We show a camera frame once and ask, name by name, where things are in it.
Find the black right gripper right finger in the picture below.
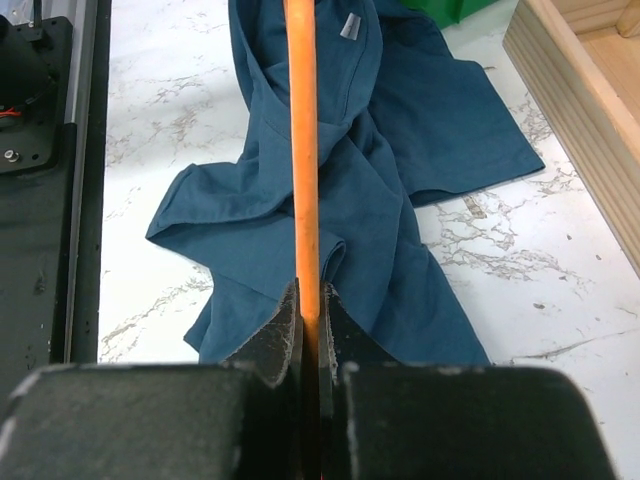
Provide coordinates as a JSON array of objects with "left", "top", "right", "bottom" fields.
[{"left": 319, "top": 284, "right": 615, "bottom": 479}]

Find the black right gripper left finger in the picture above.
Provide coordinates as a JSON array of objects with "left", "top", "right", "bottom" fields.
[{"left": 1, "top": 284, "right": 302, "bottom": 479}]

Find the dark blue t-shirt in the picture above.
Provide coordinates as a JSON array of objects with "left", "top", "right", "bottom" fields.
[{"left": 147, "top": 1, "right": 543, "bottom": 365}]

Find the orange plastic hanger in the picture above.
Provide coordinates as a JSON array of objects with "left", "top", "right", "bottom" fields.
[{"left": 284, "top": 0, "right": 322, "bottom": 479}]

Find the wooden clothes rack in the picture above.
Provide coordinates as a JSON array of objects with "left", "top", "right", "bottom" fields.
[{"left": 503, "top": 0, "right": 639, "bottom": 267}]

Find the green plastic tray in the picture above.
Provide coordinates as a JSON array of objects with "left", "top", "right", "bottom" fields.
[{"left": 402, "top": 0, "right": 496, "bottom": 29}]

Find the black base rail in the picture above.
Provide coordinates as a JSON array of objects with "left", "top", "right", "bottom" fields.
[{"left": 1, "top": 1, "right": 112, "bottom": 395}]

